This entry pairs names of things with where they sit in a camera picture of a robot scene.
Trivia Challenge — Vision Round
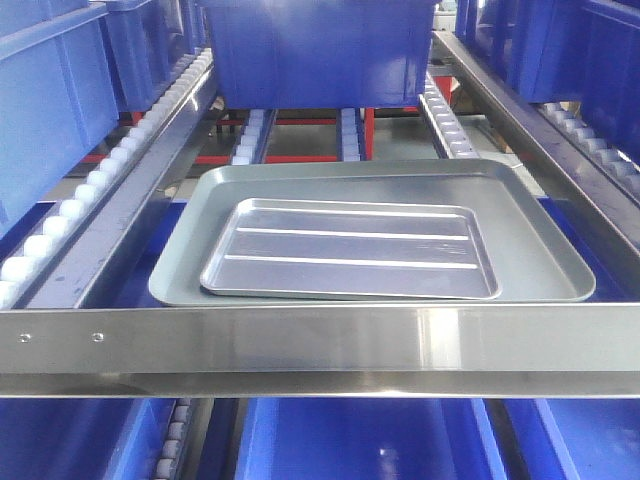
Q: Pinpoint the blue bin bottom centre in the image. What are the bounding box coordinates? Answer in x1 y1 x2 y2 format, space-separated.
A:
235 397 507 479

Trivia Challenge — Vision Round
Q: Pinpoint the blue bin rear centre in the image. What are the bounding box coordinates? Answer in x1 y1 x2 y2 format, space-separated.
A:
200 1 435 109

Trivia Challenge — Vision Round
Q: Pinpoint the far left roller track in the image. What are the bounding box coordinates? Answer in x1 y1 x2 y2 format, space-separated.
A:
1 48 213 310

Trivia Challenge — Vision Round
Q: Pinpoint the large grey flat tray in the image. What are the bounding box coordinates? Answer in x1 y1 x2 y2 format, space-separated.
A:
149 159 596 306

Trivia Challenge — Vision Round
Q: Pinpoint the far right roller track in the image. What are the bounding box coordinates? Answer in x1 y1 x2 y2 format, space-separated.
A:
538 103 639 202

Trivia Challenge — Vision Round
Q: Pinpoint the blue bin upper right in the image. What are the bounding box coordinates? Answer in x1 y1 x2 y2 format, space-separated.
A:
455 1 639 161

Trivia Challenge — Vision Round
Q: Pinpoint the right steel divider rail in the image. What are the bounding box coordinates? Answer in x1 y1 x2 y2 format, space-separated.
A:
433 31 639 248

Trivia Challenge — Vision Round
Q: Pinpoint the ribbed silver metal tray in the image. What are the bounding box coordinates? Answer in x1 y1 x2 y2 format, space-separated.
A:
200 198 501 300

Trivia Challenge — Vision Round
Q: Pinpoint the large blue bin left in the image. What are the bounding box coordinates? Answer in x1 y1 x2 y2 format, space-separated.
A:
1 1 118 233

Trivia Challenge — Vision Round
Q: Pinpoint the red metal floor frame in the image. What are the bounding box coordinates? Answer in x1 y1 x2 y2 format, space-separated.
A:
79 74 466 166

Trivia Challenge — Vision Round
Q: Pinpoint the steel divider rail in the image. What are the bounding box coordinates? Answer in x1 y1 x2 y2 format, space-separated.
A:
433 31 639 248
20 53 217 309

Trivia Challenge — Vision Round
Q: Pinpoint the left white roller track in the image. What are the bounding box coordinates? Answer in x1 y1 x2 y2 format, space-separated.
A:
230 109 278 166

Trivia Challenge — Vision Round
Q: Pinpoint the left steel divider rail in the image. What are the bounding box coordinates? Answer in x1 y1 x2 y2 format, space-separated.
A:
20 53 217 309

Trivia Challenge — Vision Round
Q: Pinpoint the steel shelf front rail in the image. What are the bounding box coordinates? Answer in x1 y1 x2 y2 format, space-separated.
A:
1 303 639 398

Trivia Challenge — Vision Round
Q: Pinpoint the centre white roller track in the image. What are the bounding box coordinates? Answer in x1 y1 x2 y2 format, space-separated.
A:
336 108 367 162

